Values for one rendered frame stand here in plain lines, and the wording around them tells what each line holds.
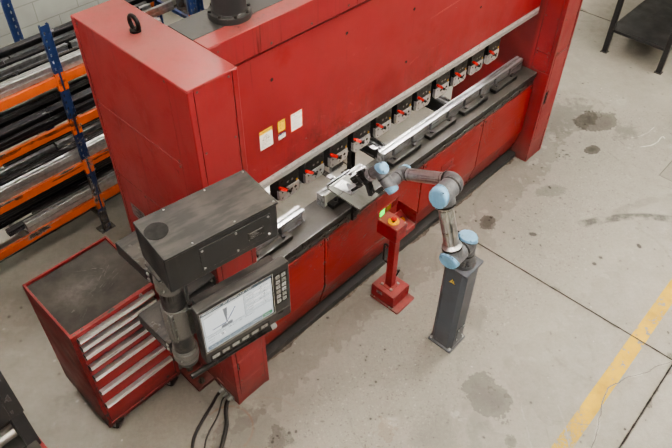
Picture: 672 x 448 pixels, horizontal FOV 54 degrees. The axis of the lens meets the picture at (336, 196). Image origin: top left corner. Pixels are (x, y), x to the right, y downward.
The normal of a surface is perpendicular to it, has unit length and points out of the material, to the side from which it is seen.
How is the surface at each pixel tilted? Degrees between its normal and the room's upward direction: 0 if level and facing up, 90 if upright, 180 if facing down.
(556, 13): 90
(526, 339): 0
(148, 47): 0
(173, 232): 0
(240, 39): 90
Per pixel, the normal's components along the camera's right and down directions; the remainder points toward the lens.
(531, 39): -0.69, 0.49
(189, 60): 0.01, -0.73
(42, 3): 0.73, 0.47
